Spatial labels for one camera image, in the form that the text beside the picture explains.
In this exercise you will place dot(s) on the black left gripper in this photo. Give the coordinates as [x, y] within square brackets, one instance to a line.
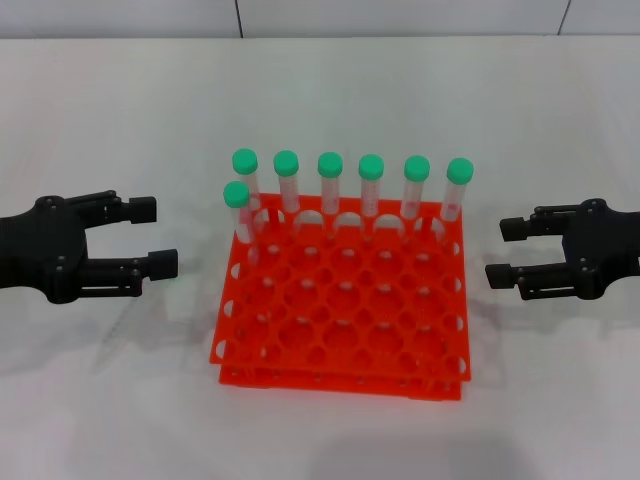
[45, 250]

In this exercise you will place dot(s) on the orange test tube rack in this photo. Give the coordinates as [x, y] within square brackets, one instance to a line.
[370, 295]

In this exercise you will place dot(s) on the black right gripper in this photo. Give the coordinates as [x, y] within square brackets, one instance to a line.
[607, 245]

